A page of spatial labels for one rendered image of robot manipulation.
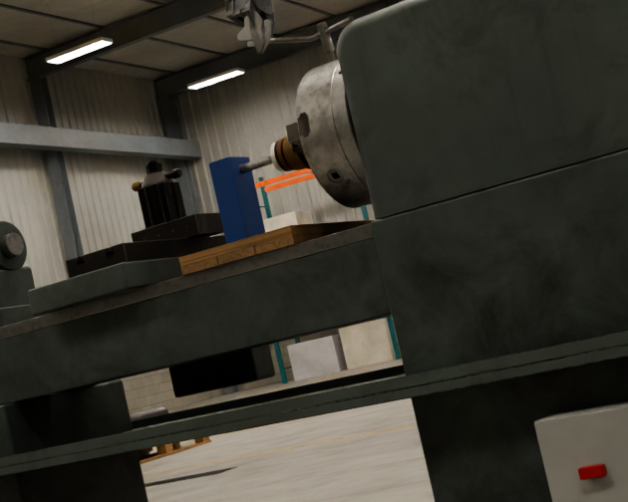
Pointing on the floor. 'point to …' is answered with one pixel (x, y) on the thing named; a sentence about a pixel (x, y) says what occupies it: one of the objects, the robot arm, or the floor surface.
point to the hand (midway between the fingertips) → (262, 47)
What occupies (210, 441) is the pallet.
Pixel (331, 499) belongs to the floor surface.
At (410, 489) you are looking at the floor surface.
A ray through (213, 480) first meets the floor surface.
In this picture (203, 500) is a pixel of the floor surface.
